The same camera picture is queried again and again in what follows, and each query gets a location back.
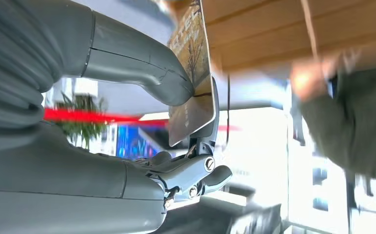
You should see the person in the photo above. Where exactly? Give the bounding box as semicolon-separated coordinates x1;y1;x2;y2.
289;48;376;234

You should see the green potted plant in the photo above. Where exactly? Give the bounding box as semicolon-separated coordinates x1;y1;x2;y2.
56;93;108;150

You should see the red stanchion belt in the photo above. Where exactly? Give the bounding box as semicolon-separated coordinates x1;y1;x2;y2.
44;108;242;132

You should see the blue display screen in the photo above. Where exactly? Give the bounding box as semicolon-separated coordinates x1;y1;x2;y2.
116;125;161;159

